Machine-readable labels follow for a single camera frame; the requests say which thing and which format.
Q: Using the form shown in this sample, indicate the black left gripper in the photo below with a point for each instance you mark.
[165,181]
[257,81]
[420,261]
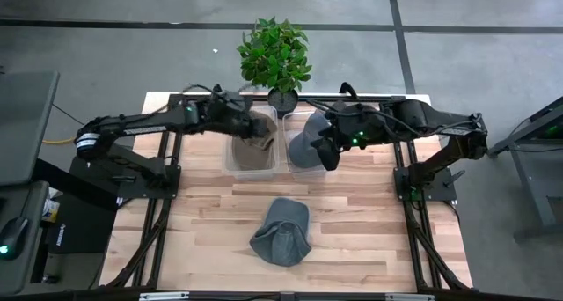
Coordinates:
[239,120]

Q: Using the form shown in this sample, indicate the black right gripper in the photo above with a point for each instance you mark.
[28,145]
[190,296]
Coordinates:
[347,129]

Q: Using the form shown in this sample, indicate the grey baseball cap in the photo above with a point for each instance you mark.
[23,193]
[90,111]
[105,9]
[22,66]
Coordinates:
[303,147]
[281,239]

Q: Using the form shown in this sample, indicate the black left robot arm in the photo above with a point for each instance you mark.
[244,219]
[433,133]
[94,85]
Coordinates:
[141,125]

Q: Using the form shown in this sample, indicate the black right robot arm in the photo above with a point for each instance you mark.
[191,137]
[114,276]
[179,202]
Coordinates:
[440,120]

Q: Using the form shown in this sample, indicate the tall clear plastic bin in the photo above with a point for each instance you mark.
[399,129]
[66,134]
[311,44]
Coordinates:
[228,160]

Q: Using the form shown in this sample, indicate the low clear plastic bin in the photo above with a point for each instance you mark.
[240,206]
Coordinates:
[290,171]

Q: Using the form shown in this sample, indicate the green potted plant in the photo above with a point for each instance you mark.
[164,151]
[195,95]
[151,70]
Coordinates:
[275,54]

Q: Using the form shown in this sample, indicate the black box with white logo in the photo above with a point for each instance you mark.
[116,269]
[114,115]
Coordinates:
[79,226]

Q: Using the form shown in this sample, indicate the black metal cart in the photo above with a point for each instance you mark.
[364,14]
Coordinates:
[536,169]

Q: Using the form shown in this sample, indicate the small labelled container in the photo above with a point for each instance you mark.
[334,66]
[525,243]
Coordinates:
[51,210]

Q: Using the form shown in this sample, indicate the grey flat panel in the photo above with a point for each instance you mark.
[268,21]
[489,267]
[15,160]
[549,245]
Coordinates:
[24,125]

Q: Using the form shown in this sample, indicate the black computer mouse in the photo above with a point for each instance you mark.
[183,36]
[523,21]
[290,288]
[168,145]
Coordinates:
[12,237]

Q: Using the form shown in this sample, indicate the grey side table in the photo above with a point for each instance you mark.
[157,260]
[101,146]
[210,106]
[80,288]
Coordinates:
[17,274]

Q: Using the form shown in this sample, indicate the black frame hook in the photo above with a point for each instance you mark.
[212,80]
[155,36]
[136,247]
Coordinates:
[348,90]
[217,89]

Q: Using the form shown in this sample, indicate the black metal table frame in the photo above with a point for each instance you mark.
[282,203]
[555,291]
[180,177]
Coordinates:
[413,248]

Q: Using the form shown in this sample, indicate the silver metal bracket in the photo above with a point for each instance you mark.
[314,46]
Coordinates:
[410,297]
[163,296]

